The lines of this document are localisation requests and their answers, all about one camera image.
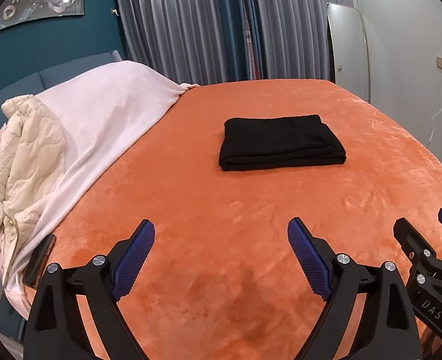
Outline black pants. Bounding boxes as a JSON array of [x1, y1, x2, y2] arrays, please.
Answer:
[[219, 115, 347, 172]]

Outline black phone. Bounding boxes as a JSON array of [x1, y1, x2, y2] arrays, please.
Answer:
[[23, 234, 56, 289]]

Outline orange velvet bed cover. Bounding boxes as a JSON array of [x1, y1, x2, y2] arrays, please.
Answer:
[[50, 80, 442, 359]]

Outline cream quilted blanket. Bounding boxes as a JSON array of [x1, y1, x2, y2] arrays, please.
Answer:
[[0, 95, 67, 275]]

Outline white bed sheet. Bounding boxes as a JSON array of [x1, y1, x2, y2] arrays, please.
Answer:
[[0, 61, 189, 318]]

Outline grey blue curtains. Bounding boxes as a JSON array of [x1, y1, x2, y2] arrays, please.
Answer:
[[118, 0, 355, 85]]

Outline wall art picture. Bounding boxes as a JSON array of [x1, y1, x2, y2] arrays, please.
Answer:
[[0, 0, 84, 31]]

